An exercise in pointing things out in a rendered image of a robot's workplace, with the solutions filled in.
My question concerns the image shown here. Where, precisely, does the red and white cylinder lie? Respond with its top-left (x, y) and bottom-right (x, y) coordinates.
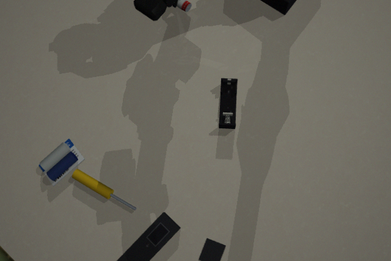
top-left (177, 0), bottom-right (192, 12)

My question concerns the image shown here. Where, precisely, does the yellow-handled screwdriver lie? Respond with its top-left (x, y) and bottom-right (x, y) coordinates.
top-left (72, 169), bottom-right (137, 210)

